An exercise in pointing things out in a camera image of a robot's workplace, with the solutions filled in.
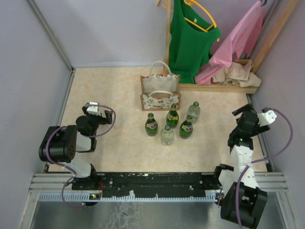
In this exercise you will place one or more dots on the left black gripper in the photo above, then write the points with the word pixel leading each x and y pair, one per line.
pixel 103 119

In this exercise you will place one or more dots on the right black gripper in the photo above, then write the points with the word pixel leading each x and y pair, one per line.
pixel 257 129

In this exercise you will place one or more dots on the clear glass bottle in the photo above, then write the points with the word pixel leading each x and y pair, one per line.
pixel 194 111

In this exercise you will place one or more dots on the dark green red-label bottle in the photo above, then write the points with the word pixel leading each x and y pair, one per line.
pixel 186 128

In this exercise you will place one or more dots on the green Perrier bottle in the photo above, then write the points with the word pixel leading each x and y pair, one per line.
pixel 172 117

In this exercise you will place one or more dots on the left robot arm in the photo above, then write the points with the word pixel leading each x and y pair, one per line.
pixel 61 145

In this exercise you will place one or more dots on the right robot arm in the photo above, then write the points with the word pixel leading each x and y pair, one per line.
pixel 243 202

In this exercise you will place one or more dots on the patterned canvas tote bag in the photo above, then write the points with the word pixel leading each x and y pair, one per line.
pixel 160 91

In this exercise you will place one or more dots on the beige crumpled cloth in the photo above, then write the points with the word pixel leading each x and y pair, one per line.
pixel 237 74

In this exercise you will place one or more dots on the wooden clothes rack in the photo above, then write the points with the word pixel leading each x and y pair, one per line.
pixel 274 32

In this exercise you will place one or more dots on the pink shirt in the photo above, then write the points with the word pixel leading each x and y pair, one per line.
pixel 240 40

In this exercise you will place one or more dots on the green tank top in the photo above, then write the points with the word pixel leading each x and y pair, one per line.
pixel 187 54

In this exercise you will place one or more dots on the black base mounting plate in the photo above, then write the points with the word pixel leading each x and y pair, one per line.
pixel 148 185

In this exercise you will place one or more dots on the yellow clothes hanger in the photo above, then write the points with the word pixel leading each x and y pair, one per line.
pixel 182 14

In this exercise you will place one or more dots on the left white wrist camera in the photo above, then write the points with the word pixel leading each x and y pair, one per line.
pixel 93 108

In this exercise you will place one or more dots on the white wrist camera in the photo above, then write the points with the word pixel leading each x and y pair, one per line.
pixel 266 118
pixel 93 108

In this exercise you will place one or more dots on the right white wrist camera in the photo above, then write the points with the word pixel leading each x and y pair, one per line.
pixel 266 118

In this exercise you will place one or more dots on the white cable duct strip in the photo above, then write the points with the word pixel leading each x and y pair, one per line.
pixel 90 197

